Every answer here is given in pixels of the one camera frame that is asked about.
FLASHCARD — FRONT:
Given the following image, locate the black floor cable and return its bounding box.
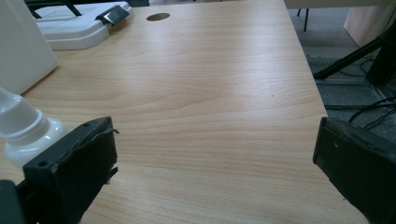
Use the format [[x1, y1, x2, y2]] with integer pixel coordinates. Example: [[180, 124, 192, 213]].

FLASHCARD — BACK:
[[323, 96, 396, 131]]

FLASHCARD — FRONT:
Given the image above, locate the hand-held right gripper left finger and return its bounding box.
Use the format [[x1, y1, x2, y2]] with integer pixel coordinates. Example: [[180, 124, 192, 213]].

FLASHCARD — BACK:
[[21, 116, 120, 224]]

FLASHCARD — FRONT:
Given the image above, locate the black metal stand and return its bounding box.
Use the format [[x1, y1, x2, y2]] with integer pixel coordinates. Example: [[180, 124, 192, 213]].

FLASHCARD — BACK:
[[312, 21, 396, 87]]

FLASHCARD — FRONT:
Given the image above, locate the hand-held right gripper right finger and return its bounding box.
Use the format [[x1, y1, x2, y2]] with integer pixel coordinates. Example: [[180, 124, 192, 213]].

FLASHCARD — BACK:
[[312, 116, 396, 224]]

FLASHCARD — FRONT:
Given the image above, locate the white plastic bottle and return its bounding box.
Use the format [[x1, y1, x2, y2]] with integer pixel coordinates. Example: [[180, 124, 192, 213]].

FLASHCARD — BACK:
[[0, 87, 70, 169]]

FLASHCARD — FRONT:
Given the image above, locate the white box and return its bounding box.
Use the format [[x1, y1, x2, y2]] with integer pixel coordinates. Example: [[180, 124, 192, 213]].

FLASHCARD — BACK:
[[0, 0, 60, 95]]

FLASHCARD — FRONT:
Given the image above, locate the white flat case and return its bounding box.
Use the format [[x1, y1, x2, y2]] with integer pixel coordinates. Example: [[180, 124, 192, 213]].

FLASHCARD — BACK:
[[35, 1, 135, 52]]

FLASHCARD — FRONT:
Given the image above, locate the black metal clip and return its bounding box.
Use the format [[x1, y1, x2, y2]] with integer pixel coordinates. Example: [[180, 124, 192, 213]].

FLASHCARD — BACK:
[[94, 5, 131, 26]]

